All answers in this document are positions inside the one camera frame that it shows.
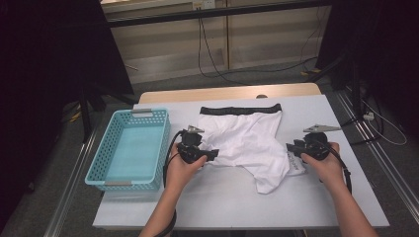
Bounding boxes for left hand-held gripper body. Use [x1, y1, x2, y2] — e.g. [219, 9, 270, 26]
[177, 124, 209, 165]

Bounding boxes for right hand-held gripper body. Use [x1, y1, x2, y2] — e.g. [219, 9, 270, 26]
[297, 123, 343, 162]

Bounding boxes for white shorts with black waistband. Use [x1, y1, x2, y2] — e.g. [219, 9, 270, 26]
[196, 103, 307, 196]

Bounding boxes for light blue plastic basket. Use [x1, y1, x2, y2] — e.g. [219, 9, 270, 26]
[84, 108, 172, 193]

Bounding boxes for person's right hand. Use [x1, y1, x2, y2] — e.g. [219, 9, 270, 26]
[299, 141, 347, 187]

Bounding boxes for person's left hand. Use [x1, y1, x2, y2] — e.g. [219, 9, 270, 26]
[164, 142, 209, 196]

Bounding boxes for wooden table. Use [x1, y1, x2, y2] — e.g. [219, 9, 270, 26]
[137, 82, 322, 105]

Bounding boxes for white table mat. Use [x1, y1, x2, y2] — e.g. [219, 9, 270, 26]
[93, 94, 390, 230]

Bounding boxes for black metal stand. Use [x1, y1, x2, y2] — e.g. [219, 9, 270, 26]
[77, 82, 139, 142]
[307, 53, 364, 119]

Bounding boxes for black curtain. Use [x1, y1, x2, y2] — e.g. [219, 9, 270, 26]
[0, 0, 134, 231]
[315, 0, 419, 139]

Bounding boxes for black horizontal metal bar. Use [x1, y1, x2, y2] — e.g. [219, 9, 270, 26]
[107, 0, 332, 29]

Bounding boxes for left hand-held gripper black cable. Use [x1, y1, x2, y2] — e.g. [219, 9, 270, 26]
[162, 129, 186, 237]

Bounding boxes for hand-held gripper black cable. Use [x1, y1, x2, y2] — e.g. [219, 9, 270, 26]
[324, 141, 354, 196]
[162, 129, 186, 237]

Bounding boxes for right hand-held gripper black cable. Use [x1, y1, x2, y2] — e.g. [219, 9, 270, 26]
[324, 141, 354, 196]

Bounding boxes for black floor cable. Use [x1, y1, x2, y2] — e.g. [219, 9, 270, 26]
[340, 98, 384, 146]

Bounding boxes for aluminium floor rail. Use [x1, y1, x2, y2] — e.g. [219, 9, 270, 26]
[335, 87, 419, 225]
[43, 129, 98, 237]

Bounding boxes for white floor cable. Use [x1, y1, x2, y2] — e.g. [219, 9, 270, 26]
[360, 98, 408, 146]

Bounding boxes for black hanging wall cable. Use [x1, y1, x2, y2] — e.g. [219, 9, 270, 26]
[197, 18, 319, 87]

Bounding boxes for thin black wall cable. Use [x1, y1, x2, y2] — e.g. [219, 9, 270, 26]
[298, 6, 325, 65]

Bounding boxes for white wall socket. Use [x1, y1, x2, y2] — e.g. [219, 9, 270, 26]
[192, 0, 216, 10]

